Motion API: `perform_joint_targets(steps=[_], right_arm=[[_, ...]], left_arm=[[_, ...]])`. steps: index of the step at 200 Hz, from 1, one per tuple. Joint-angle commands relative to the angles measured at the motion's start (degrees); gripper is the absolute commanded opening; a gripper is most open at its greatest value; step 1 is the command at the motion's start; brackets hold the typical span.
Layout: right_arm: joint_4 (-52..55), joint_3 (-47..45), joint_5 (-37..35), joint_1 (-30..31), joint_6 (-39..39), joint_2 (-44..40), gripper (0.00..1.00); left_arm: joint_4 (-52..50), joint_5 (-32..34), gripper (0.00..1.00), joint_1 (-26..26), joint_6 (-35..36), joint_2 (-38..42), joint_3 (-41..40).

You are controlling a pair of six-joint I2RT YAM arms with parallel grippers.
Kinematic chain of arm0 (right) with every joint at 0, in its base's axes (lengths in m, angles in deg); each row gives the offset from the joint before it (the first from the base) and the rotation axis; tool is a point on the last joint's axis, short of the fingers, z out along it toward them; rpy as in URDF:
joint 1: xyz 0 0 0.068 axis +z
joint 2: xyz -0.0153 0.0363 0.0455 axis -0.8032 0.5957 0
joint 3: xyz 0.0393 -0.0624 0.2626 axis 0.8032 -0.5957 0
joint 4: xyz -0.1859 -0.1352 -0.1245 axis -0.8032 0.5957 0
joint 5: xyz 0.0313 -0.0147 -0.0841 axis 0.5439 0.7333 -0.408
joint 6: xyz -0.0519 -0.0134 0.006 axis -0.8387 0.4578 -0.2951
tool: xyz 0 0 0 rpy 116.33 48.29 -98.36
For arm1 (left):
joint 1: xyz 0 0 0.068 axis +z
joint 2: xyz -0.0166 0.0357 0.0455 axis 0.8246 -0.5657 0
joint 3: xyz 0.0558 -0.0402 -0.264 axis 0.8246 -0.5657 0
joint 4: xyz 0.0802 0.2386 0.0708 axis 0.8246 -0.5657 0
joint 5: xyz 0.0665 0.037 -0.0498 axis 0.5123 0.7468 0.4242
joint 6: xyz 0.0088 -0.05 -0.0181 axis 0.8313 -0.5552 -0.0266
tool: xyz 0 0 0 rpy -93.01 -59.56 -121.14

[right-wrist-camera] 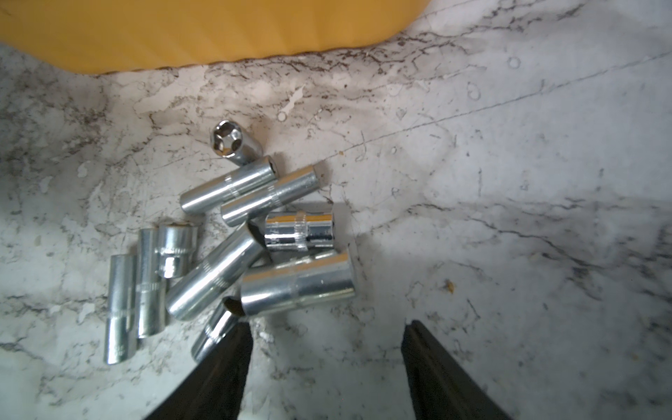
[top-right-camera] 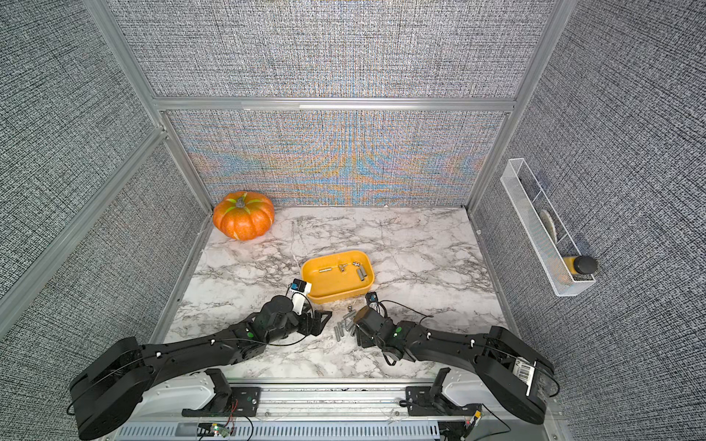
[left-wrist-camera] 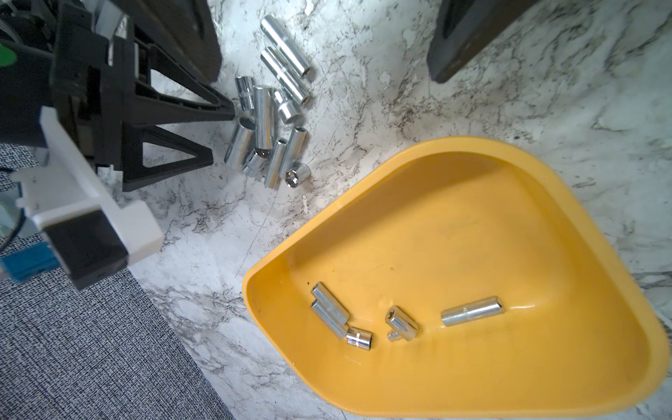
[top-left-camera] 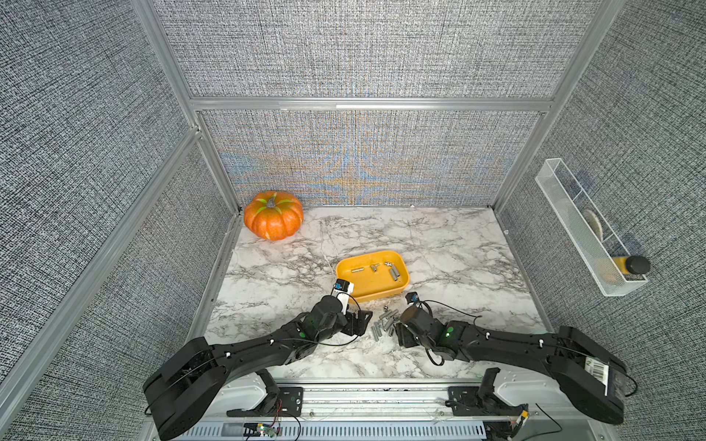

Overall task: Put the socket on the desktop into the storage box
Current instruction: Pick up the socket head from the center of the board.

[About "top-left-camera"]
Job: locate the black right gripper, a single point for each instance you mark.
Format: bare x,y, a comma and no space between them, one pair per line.
401,335

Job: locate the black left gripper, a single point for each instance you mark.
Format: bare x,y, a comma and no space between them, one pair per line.
360,324

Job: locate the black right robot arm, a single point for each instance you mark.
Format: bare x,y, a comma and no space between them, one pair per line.
587,373

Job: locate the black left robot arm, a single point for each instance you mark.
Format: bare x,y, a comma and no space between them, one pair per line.
179,393

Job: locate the yellow plastic storage box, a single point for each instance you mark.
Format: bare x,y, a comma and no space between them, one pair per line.
373,286

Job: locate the pile of silver sockets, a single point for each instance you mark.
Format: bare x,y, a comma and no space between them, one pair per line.
384,323

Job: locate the orange decorative pumpkin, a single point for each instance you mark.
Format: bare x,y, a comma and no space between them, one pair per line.
274,215

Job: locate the round beige brush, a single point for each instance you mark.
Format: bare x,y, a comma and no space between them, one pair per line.
594,223

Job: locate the yellow bottle black cap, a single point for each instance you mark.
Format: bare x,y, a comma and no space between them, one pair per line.
634,265

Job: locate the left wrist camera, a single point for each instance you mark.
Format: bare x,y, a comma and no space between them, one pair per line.
342,291

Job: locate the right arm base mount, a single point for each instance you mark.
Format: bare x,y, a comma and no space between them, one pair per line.
482,400

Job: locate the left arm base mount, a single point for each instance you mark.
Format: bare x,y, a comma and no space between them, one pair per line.
257,394

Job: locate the clear wall-mounted shelf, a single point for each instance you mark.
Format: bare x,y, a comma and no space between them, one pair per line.
568,198

